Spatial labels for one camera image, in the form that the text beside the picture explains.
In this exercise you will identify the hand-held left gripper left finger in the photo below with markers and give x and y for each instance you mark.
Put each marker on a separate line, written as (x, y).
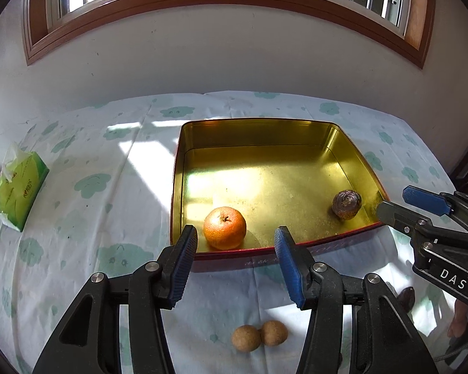
(184, 268)

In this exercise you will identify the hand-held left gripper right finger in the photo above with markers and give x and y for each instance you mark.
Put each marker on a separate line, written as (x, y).
(290, 268)

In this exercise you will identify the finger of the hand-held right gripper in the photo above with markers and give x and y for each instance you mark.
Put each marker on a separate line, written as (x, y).
(394, 214)
(425, 200)

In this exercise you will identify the dark brown chestnut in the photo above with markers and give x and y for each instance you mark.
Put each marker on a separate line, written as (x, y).
(407, 298)

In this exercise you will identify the round tan longan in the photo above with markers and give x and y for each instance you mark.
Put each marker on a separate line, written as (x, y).
(272, 333)
(246, 338)

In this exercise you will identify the red and gold tin box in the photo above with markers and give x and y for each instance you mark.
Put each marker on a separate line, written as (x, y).
(265, 171)

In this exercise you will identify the person's right hand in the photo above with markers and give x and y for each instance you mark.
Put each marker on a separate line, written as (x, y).
(462, 319)

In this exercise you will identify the wrinkled brown dried fruit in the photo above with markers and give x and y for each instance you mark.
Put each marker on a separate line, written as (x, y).
(346, 203)

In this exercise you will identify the orange tangerine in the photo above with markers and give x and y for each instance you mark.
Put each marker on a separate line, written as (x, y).
(224, 228)

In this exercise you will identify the cloud print tablecloth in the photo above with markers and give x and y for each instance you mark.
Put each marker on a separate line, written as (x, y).
(101, 222)

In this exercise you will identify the green tissue pack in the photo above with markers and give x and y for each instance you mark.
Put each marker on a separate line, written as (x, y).
(19, 191)

